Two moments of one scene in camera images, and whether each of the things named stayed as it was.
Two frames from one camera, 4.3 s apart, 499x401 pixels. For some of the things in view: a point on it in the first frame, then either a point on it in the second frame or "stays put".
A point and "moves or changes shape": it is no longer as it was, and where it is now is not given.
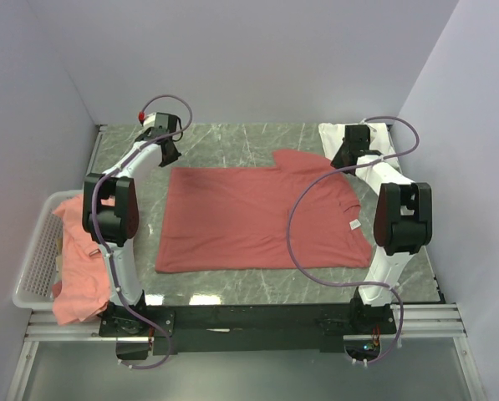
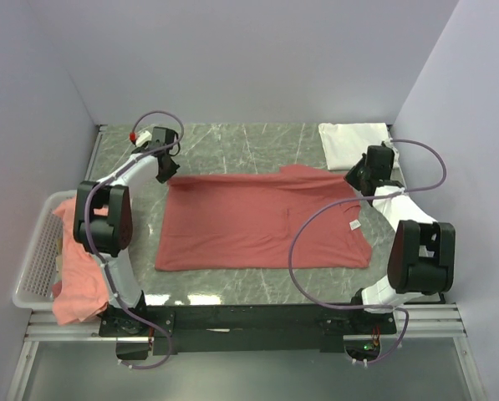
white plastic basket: [40, 267] stays put
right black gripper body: [343, 157] to [358, 177]
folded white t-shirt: [332, 135] stays put
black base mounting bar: [243, 328] stays put
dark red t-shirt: [233, 219] moves or changes shape
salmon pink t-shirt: [84, 286] stays put
